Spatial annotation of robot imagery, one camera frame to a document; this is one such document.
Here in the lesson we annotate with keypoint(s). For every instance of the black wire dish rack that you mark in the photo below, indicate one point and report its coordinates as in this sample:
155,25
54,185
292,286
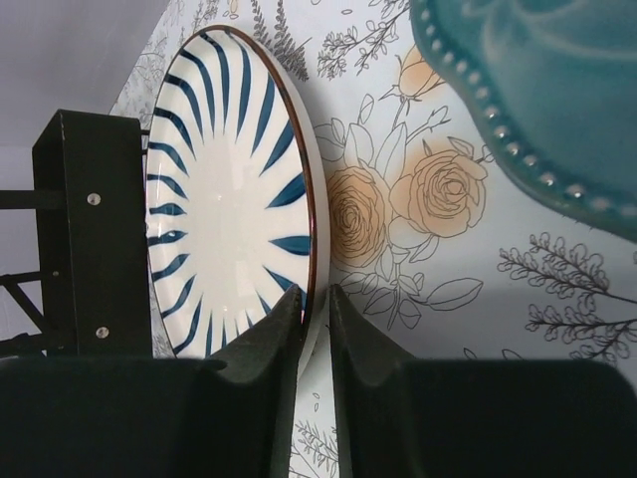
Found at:
90,294

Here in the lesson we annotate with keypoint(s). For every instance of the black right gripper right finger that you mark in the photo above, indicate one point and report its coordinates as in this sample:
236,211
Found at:
402,416

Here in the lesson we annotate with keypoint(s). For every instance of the teal scalloped plate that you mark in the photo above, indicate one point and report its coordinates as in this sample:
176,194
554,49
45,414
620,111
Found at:
551,89

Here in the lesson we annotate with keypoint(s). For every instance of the white blue striped plate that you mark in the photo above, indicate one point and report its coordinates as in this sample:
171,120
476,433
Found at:
235,194

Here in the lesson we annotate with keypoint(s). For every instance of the floral table mat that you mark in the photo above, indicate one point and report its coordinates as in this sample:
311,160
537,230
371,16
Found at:
430,240

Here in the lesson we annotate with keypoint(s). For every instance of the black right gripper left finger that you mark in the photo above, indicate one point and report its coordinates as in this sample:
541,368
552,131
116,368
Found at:
230,415

